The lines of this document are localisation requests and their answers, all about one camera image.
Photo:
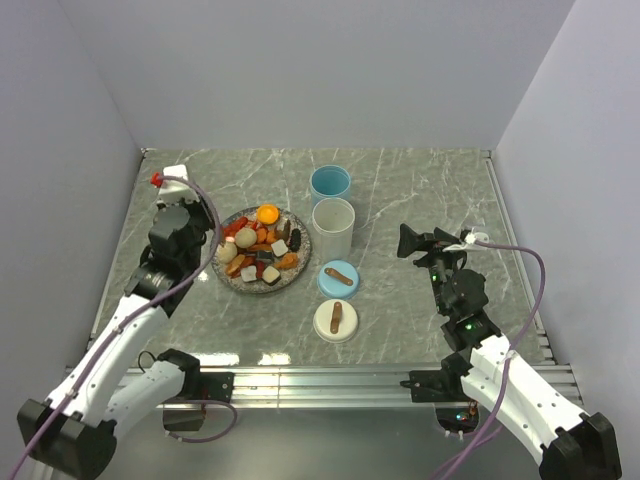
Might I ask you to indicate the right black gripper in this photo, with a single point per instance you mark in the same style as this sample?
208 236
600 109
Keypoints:
411 241

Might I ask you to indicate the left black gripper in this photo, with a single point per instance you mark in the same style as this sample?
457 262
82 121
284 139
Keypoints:
199 206

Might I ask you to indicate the beige round bun toy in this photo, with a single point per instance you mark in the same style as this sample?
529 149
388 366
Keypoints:
245 238

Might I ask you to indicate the orange round toy food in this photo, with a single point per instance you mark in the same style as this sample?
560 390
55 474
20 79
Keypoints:
267 214

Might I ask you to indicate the white lid brown handle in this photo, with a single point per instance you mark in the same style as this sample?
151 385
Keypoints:
335 321

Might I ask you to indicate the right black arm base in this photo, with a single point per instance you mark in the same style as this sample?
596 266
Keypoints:
455 412

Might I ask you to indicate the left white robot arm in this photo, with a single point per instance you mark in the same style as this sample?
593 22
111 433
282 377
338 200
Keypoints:
76 428

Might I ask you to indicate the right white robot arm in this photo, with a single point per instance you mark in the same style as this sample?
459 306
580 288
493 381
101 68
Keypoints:
484 368

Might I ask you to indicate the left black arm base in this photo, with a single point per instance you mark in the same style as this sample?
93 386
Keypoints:
181 418

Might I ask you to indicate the white cylindrical container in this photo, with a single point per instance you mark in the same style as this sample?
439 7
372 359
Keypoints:
333 222

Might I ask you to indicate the white square toast toy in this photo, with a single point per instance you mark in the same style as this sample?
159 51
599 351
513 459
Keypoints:
279 248

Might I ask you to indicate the black white sushi toy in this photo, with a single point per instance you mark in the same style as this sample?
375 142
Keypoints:
271 275

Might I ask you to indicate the blue cylindrical container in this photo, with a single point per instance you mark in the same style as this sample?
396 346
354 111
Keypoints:
330 181

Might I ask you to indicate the black oval toy food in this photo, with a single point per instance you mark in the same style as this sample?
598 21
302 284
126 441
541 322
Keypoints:
295 240

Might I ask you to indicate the speckled grey plate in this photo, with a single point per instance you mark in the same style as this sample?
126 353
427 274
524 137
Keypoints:
241 269

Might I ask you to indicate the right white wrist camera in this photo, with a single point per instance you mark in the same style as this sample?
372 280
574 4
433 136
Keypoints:
470 240

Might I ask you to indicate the blue lid brown handle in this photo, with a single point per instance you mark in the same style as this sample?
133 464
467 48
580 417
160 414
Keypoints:
338 279

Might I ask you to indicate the aluminium right side rail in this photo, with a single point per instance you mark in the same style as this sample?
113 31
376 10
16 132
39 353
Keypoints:
541 334

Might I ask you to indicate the aluminium rail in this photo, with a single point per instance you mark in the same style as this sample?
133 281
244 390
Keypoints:
333 387
541 334

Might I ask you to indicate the aluminium front rail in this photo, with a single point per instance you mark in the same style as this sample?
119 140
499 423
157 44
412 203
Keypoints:
333 387

